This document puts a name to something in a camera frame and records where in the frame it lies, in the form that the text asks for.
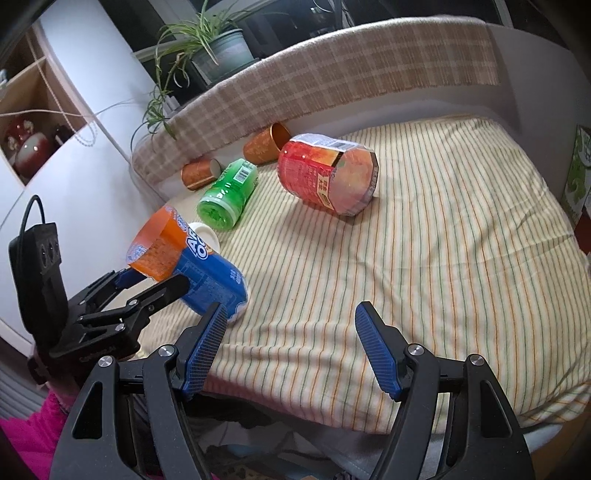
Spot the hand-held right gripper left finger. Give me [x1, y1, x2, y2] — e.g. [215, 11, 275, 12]
[48, 304, 229, 480]

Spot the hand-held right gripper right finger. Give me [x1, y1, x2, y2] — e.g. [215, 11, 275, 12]
[355, 301, 529, 480]

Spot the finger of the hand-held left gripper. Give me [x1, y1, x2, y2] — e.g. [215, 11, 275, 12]
[69, 268, 144, 315]
[76, 273, 191, 333]

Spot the orange plastic cup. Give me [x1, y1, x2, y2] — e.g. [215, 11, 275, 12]
[126, 205, 191, 283]

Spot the person's left forearm pink sleeve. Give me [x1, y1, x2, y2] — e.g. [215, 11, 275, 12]
[0, 388, 79, 480]

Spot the white cup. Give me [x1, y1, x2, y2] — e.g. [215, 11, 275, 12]
[185, 222, 220, 254]

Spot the small orange paper cup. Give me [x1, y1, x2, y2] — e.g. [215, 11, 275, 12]
[181, 158, 223, 191]

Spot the large orange paper cup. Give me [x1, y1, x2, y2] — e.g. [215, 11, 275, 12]
[243, 123, 293, 165]

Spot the blue snack canister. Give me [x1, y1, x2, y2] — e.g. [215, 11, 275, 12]
[173, 242, 250, 326]

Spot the striped yellow bed sheet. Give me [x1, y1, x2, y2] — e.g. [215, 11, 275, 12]
[139, 113, 591, 437]

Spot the green plastic jar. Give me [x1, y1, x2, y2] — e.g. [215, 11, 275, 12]
[196, 158, 259, 232]

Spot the red ceramic vase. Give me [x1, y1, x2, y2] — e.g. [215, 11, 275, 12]
[4, 119, 54, 178]

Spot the white shelf cabinet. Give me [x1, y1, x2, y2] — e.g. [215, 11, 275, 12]
[0, 0, 158, 342]

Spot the potted spider plant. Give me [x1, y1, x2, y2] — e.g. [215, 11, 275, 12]
[131, 0, 278, 148]

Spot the green printed box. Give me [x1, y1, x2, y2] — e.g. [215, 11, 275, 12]
[561, 124, 591, 232]

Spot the checked beige cloth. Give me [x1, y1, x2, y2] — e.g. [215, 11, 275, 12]
[131, 14, 502, 199]

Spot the black cable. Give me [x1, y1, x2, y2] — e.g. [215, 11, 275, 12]
[18, 195, 48, 232]

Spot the white beaded cord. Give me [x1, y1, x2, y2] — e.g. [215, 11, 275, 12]
[0, 34, 153, 148]

